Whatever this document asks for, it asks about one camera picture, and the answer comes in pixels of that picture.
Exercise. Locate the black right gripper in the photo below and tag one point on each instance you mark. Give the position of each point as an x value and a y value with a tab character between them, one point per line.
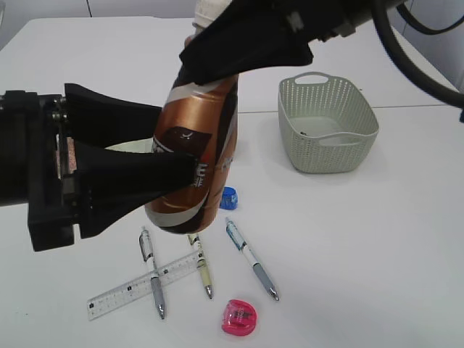
249	35

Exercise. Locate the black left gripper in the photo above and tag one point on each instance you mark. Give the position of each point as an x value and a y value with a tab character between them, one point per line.
107	184

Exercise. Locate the brown coffee bottle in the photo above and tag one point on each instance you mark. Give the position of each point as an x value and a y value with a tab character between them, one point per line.
201	121

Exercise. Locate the sugared bread roll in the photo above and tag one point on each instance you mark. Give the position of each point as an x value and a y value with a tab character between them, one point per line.
65	156

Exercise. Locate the pale green wavy plate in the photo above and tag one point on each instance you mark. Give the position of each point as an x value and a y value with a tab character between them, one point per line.
138	146

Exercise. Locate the grey grip pen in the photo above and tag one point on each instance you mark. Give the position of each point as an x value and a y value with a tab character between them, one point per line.
147	251

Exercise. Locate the pale green plastic basket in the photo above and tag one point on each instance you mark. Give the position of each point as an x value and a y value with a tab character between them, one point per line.
326	124

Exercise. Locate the yellow beige pen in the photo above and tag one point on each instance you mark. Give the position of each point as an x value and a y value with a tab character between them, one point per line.
202	266

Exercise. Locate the blue pencil sharpener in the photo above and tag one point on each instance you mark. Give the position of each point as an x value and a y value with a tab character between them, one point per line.
229	199

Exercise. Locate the blue white pen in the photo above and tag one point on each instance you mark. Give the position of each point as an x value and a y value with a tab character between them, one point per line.
244	248

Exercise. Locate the pink pencil sharpener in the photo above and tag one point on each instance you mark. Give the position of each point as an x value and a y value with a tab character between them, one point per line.
239	318

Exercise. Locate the transparent plastic ruler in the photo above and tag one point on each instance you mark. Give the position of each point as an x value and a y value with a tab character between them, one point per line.
137	288

